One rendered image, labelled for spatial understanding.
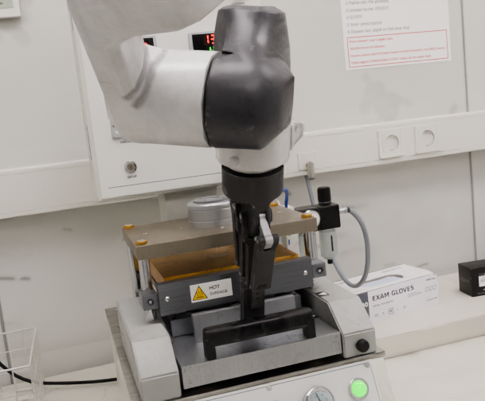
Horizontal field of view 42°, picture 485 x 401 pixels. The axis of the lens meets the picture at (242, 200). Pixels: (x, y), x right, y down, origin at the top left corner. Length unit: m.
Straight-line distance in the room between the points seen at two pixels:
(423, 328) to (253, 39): 0.88
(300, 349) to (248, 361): 0.07
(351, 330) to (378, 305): 0.52
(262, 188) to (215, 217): 0.23
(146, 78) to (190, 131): 0.06
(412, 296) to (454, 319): 0.10
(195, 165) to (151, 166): 0.08
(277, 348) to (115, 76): 0.44
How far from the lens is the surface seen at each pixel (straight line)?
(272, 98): 0.60
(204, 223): 0.95
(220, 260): 0.96
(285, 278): 0.93
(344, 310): 0.91
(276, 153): 0.72
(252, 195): 0.73
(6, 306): 1.47
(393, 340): 1.35
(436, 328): 1.39
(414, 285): 1.46
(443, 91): 1.72
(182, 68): 0.61
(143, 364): 0.83
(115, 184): 1.08
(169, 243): 0.88
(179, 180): 1.10
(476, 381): 1.26
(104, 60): 0.55
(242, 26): 0.66
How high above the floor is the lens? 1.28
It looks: 8 degrees down
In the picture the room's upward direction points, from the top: 6 degrees counter-clockwise
